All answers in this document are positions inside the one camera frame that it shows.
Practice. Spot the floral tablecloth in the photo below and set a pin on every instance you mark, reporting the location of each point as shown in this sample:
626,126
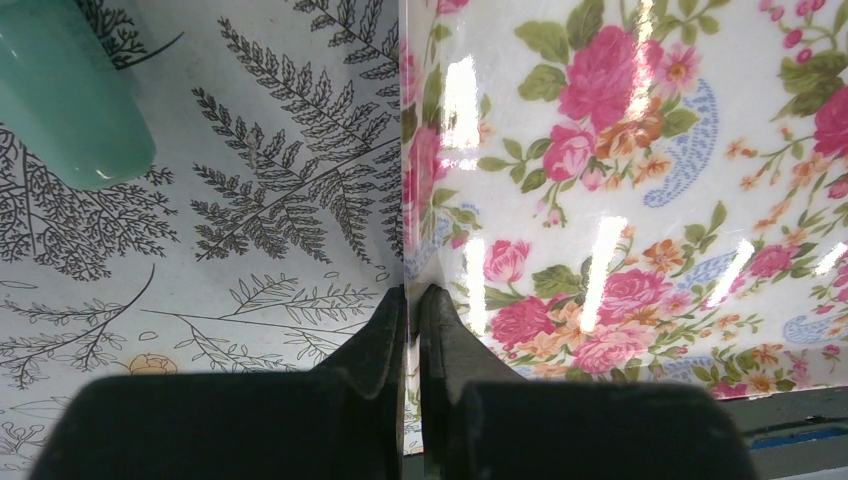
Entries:
262,237

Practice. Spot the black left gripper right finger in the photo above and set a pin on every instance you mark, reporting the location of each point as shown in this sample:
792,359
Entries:
482,420

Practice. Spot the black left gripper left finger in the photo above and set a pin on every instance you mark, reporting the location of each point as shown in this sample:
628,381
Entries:
342,419

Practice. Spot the teal handled tool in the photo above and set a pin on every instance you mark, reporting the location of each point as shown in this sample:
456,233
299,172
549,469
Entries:
63,98

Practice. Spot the floral rectangular tray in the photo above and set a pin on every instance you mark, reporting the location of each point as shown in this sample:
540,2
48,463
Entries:
633,190

